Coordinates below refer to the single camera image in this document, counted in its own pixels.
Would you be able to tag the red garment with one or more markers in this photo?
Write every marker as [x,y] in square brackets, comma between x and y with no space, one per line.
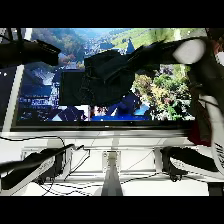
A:
[201,136]

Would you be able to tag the dark denim jeans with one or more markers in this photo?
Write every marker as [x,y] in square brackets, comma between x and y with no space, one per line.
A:
[100,80]

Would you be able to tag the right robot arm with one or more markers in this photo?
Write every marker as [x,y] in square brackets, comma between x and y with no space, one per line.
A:
[203,76]

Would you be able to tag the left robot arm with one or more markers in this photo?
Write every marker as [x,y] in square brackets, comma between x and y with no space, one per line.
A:
[23,168]

